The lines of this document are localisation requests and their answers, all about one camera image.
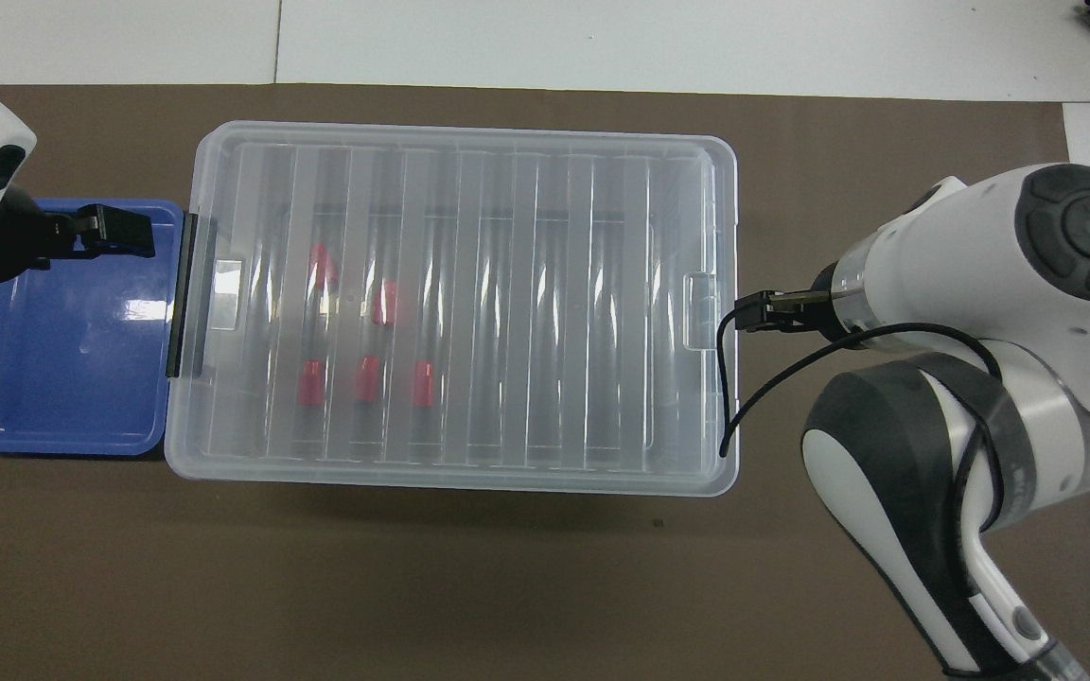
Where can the brown table mat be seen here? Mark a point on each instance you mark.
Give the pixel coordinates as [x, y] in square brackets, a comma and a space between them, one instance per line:
[507, 586]

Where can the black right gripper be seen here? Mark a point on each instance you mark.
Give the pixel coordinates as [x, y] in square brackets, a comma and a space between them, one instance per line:
[832, 303]

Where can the clear plastic storage box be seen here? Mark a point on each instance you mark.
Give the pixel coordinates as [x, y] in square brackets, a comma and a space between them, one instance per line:
[602, 416]

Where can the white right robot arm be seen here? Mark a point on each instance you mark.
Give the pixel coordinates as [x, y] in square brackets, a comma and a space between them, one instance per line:
[980, 265]

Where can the red block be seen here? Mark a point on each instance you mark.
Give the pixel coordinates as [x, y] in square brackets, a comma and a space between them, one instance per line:
[368, 379]
[310, 383]
[322, 265]
[385, 304]
[425, 383]

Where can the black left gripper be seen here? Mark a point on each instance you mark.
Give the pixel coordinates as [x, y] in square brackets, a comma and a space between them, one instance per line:
[15, 241]

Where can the clear plastic box lid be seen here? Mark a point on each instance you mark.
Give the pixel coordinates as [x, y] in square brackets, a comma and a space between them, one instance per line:
[554, 331]

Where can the blue plastic tray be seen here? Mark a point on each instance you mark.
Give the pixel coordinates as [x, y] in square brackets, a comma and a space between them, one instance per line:
[62, 378]

